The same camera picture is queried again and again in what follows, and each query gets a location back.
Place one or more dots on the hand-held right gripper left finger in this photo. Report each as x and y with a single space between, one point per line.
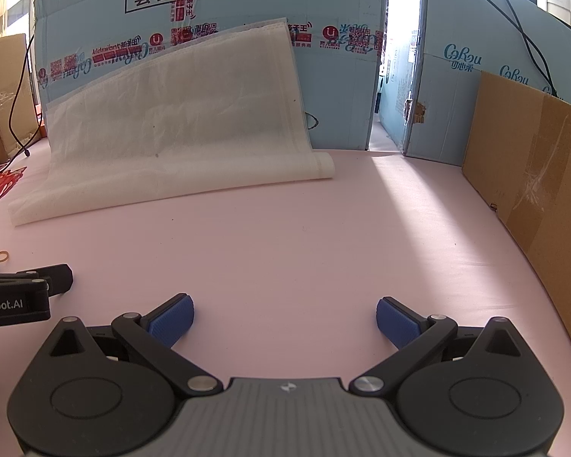
171 319

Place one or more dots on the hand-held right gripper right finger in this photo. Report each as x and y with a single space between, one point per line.
399 319

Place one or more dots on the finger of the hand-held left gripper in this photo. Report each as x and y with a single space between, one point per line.
52 276

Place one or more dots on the white woven cloth sheet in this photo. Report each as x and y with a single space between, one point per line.
171 128

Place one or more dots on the brown cardboard box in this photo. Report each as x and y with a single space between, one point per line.
0 104

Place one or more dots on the brown cardboard sheet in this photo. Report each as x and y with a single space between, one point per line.
528 162

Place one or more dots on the light blue box with torn corner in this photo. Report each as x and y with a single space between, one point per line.
447 104

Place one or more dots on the large light blue cardboard box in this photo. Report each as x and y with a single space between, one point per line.
338 81

